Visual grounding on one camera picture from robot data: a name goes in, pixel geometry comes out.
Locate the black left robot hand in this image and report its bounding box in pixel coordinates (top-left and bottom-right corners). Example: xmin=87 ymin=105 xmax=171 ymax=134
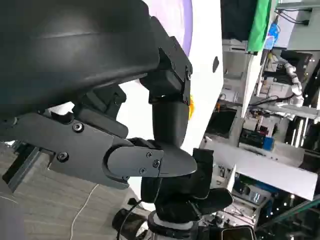
xmin=0 ymin=0 xmax=199 ymax=190

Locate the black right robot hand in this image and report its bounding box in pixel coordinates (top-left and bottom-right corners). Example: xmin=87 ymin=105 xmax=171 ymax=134
xmin=139 ymin=147 xmax=234 ymax=224

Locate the white workshop desk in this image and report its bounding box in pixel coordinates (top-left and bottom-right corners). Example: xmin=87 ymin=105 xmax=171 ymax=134
xmin=203 ymin=136 xmax=319 ymax=201

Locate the orange and white bread roll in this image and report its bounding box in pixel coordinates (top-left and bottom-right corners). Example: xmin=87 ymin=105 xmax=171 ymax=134
xmin=187 ymin=94 xmax=196 ymax=123

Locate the blue box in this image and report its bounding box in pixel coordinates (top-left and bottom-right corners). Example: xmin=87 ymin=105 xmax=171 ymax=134
xmin=261 ymin=136 xmax=275 ymax=151

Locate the lilac plate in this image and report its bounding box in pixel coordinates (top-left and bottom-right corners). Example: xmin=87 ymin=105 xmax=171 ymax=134
xmin=146 ymin=0 xmax=194 ymax=59

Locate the green cloth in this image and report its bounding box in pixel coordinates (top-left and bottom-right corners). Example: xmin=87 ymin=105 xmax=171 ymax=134
xmin=246 ymin=0 xmax=273 ymax=55

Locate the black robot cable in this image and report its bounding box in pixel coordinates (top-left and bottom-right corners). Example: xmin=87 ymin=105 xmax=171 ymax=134
xmin=113 ymin=197 xmax=151 ymax=240

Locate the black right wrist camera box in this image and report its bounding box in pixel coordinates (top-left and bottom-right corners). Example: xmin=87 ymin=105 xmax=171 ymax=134
xmin=220 ymin=224 xmax=256 ymax=240

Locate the thin white cable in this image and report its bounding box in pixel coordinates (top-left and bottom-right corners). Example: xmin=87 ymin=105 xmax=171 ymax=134
xmin=70 ymin=184 xmax=99 ymax=240

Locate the metal frame rail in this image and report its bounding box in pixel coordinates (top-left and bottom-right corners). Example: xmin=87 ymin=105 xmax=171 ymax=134
xmin=1 ymin=146 xmax=42 ymax=194

